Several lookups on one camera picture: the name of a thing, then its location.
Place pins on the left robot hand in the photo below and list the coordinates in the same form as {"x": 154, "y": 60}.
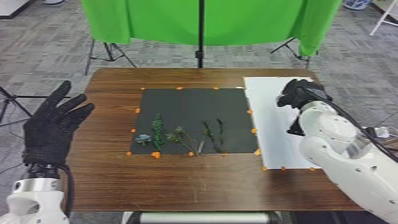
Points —
{"x": 49, "y": 133}

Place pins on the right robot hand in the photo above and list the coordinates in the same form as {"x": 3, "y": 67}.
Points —
{"x": 302, "y": 93}

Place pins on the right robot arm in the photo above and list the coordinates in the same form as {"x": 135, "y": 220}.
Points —
{"x": 330, "y": 143}

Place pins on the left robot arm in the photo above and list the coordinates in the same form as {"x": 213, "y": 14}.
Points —
{"x": 33, "y": 200}

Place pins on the black tripod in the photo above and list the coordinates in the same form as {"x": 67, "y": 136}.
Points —
{"x": 10, "y": 100}

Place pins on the white sheet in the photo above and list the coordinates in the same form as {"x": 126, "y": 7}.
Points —
{"x": 266, "y": 133}

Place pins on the black backdrop stand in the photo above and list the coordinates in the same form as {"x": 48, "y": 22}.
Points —
{"x": 108, "y": 50}
{"x": 291, "y": 46}

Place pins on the blue flower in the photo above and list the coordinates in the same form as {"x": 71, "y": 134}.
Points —
{"x": 142, "y": 139}

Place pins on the dark green sprig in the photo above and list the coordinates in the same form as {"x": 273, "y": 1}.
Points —
{"x": 220, "y": 131}
{"x": 209, "y": 135}

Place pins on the dark mat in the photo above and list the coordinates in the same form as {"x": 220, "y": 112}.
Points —
{"x": 195, "y": 106}

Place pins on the black stand pole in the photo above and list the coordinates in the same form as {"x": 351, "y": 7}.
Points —
{"x": 200, "y": 33}

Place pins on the pale grey bar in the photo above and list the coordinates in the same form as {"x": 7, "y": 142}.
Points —
{"x": 200, "y": 218}

